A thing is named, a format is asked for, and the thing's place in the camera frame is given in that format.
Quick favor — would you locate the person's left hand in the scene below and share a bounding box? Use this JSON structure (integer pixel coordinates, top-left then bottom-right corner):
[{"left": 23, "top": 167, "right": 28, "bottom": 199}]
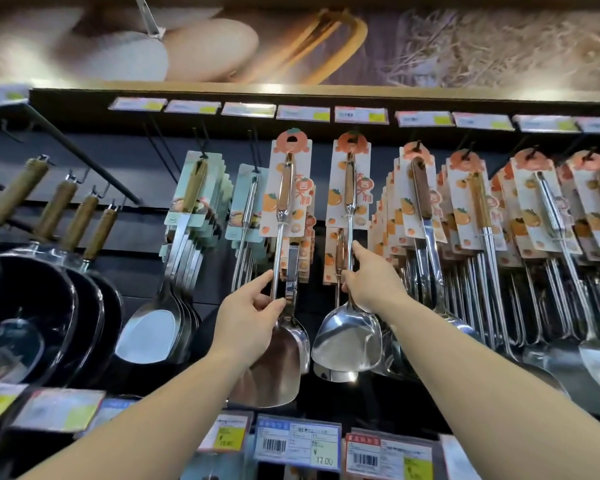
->
[{"left": 211, "top": 270, "right": 287, "bottom": 368}]

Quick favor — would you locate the person's right hand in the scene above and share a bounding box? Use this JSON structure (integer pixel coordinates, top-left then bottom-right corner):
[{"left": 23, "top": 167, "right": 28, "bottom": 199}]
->
[{"left": 340, "top": 240, "right": 410, "bottom": 321}]

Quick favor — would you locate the scooped steel spatula orange card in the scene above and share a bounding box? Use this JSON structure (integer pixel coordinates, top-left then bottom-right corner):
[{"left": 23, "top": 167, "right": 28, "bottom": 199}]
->
[
  {"left": 312, "top": 227, "right": 361, "bottom": 384},
  {"left": 311, "top": 130, "right": 384, "bottom": 373}
]

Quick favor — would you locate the person's right forearm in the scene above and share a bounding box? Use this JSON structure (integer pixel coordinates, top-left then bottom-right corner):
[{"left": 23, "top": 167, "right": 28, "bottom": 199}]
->
[{"left": 380, "top": 294, "right": 600, "bottom": 480}]

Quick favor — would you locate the person's left forearm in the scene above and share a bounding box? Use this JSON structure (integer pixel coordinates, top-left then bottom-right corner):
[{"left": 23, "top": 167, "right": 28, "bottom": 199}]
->
[{"left": 17, "top": 345, "right": 261, "bottom": 480}]

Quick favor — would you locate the teal-carded slim steel utensil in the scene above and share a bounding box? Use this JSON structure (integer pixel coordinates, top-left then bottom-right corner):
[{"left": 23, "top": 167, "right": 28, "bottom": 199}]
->
[{"left": 227, "top": 164, "right": 271, "bottom": 295}]

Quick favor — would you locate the row of teal-carded steel spatulas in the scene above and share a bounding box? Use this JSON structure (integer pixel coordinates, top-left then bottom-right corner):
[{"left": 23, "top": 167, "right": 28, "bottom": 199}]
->
[{"left": 115, "top": 150, "right": 234, "bottom": 366}]

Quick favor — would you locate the row of plastic shelf labels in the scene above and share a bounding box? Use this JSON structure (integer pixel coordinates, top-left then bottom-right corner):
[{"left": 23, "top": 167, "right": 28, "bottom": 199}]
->
[{"left": 0, "top": 381, "right": 482, "bottom": 480}]

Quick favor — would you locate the empty black peg hook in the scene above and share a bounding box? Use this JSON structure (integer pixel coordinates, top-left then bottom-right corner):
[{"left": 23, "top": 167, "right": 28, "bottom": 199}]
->
[{"left": 142, "top": 121, "right": 181, "bottom": 184}]

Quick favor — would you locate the black diagonal support bar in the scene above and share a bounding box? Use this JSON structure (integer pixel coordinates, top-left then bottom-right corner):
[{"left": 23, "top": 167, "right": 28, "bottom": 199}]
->
[{"left": 24, "top": 104, "right": 144, "bottom": 206}]

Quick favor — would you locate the egg picture banner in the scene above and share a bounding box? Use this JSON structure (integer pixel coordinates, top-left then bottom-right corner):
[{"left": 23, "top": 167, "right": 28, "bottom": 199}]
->
[{"left": 0, "top": 4, "right": 600, "bottom": 88}]

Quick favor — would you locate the row of orange-carded hanging utensils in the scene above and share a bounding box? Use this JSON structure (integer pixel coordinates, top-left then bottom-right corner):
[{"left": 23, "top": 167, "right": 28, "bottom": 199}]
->
[{"left": 557, "top": 149, "right": 600, "bottom": 345}]

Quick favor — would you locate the single white price tag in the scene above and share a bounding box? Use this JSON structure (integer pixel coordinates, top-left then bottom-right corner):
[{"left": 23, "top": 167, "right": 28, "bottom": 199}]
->
[{"left": 0, "top": 85, "right": 31, "bottom": 110}]

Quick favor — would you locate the row of light-handled carded utensils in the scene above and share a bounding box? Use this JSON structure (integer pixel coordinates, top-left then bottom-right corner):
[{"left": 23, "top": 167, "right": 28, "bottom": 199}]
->
[{"left": 437, "top": 149, "right": 571, "bottom": 393}]

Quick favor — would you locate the row of rail price tags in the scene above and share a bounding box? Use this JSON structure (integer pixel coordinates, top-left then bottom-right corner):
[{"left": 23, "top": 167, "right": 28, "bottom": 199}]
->
[{"left": 108, "top": 96, "right": 600, "bottom": 135}]

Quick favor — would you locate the black wok with wooden handle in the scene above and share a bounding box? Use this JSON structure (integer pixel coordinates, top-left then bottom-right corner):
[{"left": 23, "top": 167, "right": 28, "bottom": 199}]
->
[
  {"left": 0, "top": 156, "right": 52, "bottom": 308},
  {"left": 55, "top": 191, "right": 107, "bottom": 386},
  {"left": 0, "top": 176, "right": 80, "bottom": 387},
  {"left": 80, "top": 204, "right": 127, "bottom": 386}
]

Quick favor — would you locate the row of steel-handled carded turners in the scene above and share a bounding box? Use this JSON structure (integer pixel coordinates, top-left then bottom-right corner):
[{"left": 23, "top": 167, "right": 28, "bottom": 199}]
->
[{"left": 490, "top": 147, "right": 600, "bottom": 416}]

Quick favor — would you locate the metal hanging bracket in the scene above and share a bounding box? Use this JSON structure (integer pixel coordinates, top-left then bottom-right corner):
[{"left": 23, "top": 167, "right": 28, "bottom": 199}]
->
[{"left": 132, "top": 0, "right": 167, "bottom": 39}]

